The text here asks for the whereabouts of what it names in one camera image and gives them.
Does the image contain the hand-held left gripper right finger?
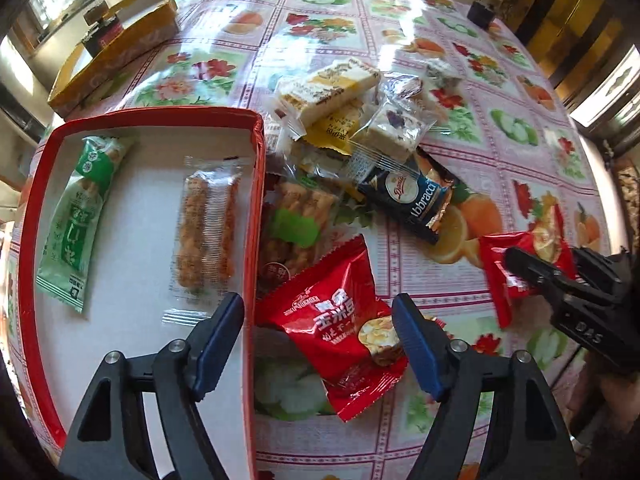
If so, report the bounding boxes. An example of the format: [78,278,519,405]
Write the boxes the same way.
[392,292,581,480]

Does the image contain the black charger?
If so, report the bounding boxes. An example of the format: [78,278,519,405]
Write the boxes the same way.
[467,0,497,29]

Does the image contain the clear packet orange crispy bar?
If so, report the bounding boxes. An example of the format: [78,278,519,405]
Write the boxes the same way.
[162,155,252,327]

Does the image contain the red snack packet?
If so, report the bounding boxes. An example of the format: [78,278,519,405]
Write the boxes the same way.
[477,205,578,331]
[255,234,409,423]

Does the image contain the red cardboard tray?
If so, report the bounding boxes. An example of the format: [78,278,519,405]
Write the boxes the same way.
[17,107,266,480]

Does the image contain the yellow cardboard box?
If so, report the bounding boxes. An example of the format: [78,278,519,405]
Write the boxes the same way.
[47,0,179,119]

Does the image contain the yellow snack packet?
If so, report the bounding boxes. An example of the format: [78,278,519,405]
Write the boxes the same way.
[302,102,367,158]

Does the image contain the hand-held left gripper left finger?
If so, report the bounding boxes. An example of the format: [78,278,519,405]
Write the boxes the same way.
[57,292,246,480]

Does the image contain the clear packet twisted fried snacks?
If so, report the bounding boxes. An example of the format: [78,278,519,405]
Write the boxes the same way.
[259,179,347,287]

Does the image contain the white cake packet yellow label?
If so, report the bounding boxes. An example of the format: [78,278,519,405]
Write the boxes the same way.
[275,57,383,142]

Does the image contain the dark blue biscuit packet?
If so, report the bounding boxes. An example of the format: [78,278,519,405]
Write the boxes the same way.
[356,147,457,246]

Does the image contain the wooden shelf unit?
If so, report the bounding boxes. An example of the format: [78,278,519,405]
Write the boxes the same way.
[510,0,640,133]

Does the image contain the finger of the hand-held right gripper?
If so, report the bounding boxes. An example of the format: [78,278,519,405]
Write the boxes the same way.
[505,247,618,311]
[575,248,640,288]

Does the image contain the clear packet white nougat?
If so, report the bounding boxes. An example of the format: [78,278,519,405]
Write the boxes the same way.
[346,75,439,184]

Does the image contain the green snack packet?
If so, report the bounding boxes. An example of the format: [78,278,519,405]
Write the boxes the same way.
[36,135,139,314]

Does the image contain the small clear wrapped snack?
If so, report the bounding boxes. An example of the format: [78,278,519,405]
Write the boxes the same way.
[425,60,466,93]

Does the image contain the floral plastic tablecloth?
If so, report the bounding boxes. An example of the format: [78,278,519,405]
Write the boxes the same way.
[0,0,621,480]

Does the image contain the dark jar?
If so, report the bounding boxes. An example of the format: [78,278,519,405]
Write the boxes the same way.
[82,2,124,58]

